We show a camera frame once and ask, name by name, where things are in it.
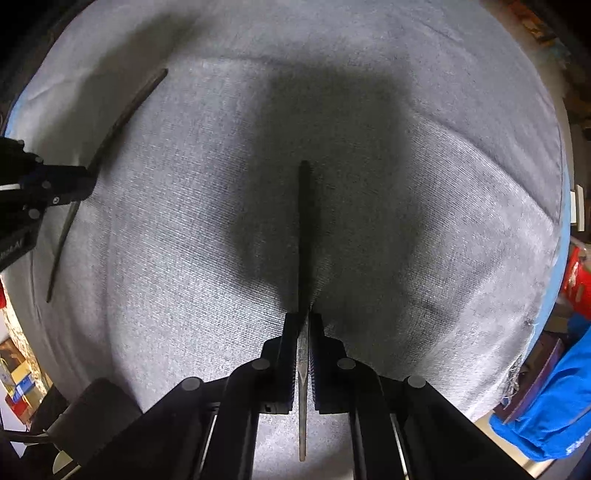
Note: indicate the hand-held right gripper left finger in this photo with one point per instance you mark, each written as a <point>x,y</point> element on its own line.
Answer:
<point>288,369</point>

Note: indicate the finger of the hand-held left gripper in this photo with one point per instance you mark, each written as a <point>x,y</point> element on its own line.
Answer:
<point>67,184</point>

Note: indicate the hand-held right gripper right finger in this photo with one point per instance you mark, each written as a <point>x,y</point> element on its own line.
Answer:
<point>317,369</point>

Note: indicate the dark chopstick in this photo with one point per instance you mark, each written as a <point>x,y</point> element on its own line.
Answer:
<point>134,104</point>
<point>304,230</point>

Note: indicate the colourful cardboard boxes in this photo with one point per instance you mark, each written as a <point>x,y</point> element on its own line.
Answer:
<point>21,387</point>

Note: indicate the dark stool seat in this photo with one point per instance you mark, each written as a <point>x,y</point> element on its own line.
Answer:
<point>92,406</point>

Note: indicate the grey tablecloth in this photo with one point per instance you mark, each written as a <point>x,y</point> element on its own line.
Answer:
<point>415,184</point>

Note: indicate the dark brown board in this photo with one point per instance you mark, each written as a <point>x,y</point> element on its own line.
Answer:
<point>531,383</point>

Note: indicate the blue fabric bag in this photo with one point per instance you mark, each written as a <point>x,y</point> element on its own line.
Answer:
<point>554,406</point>

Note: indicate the blue round table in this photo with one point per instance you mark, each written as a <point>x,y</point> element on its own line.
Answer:
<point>561,258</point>

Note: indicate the red packet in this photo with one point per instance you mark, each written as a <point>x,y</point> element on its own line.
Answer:
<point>577,277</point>

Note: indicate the white stool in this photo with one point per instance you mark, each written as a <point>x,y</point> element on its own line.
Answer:
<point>576,205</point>

